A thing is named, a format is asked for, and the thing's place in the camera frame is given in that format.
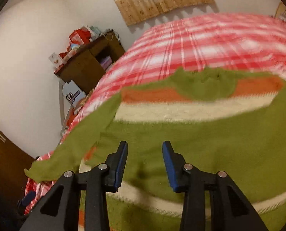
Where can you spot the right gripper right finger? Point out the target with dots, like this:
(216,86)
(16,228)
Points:
(230,208)

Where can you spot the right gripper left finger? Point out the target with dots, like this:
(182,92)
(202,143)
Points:
(59,208)

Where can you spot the green orange striped knit sweater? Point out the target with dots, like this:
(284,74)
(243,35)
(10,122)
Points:
(218,119)

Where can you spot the red plastic bag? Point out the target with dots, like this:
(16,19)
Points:
(71,117)

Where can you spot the brown patterned cloth bundle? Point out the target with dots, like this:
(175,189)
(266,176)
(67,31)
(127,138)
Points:
(82,102)

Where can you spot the white paper shopping bag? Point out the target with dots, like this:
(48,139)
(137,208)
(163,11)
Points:
(72,93)

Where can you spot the brown wooden door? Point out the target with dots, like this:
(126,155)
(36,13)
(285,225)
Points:
(13,181)

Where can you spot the dark wooden desk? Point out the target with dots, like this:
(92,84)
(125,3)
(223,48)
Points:
(84,67)

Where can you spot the white greeting card box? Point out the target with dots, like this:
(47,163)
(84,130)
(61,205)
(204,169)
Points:
(56,60)

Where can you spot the red gift box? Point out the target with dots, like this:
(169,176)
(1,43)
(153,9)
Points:
(80,37)

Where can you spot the red plaid bed sheet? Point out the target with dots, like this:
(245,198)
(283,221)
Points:
(237,42)

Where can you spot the cream wooden headboard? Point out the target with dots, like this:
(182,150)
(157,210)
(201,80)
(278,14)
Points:
(280,11)

